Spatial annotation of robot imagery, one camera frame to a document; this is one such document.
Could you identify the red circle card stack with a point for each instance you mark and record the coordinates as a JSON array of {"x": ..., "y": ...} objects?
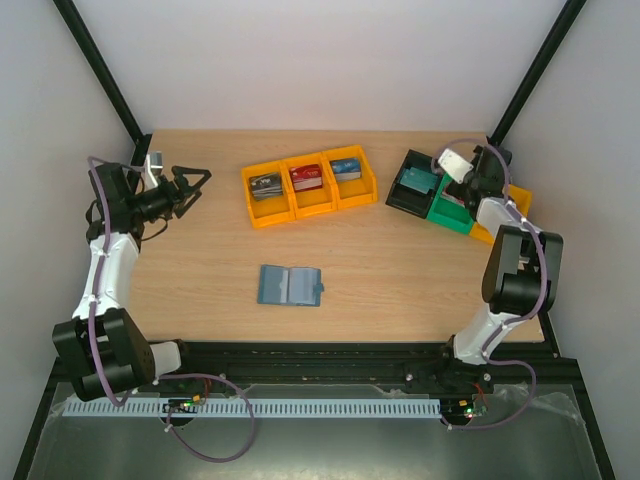
[{"x": 450, "y": 193}]

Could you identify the black left frame post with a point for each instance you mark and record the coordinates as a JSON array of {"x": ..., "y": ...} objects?
[{"x": 90, "y": 50}]

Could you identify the teal card stack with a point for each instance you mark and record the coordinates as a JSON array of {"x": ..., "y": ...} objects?
[{"x": 419, "y": 180}]

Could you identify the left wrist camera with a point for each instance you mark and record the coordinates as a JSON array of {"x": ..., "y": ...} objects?
[{"x": 152, "y": 169}]

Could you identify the black corner frame post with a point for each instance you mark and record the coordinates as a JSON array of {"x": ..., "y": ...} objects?
[{"x": 549, "y": 47}]

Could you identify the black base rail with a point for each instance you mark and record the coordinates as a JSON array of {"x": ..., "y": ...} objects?
[{"x": 428, "y": 368}]

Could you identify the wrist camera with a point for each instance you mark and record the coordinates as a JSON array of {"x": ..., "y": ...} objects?
[
  {"x": 454, "y": 165},
  {"x": 152, "y": 169}
]

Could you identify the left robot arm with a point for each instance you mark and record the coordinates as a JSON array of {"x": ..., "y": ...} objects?
[{"x": 102, "y": 349}]

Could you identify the yellow bin left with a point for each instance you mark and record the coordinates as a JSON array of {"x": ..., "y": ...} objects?
[{"x": 272, "y": 211}]

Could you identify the green plastic bin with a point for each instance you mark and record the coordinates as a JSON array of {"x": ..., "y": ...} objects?
[{"x": 447, "y": 213}]

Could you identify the blue card stack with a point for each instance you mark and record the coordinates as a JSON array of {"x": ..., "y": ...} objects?
[{"x": 346, "y": 169}]

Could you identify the white slotted cable duct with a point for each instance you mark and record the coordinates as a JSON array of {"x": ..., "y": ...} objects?
[{"x": 259, "y": 408}]

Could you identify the blue card holder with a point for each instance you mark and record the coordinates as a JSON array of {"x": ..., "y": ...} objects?
[{"x": 290, "y": 286}]

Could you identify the black plastic bin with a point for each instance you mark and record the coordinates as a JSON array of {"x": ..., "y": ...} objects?
[{"x": 408, "y": 200}]

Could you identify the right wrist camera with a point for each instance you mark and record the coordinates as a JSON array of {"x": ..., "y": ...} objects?
[{"x": 454, "y": 165}]

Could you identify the yellow bin right group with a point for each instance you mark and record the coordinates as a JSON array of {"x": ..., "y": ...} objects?
[{"x": 520, "y": 197}]

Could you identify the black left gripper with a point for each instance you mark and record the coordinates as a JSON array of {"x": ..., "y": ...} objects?
[{"x": 175, "y": 196}]

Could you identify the black card stack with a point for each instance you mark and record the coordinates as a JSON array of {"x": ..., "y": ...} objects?
[{"x": 266, "y": 186}]

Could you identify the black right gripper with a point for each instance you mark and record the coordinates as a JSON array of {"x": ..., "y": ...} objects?
[{"x": 470, "y": 179}]

